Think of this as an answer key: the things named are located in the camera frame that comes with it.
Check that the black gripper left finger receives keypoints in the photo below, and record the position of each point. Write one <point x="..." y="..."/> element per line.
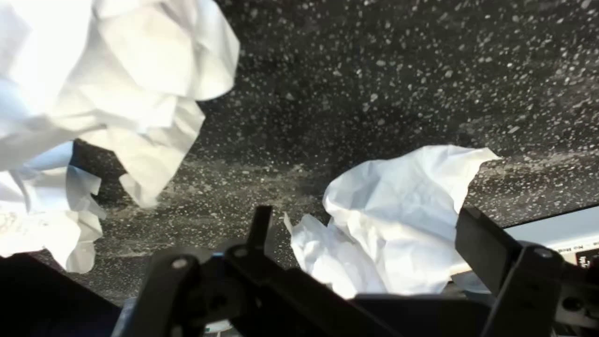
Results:
<point x="185" y="294"/>

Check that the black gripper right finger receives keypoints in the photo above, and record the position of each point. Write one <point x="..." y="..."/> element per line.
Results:
<point x="535" y="292"/>

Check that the white paper ball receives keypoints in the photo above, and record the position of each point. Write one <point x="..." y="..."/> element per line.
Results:
<point x="391" y="223"/>

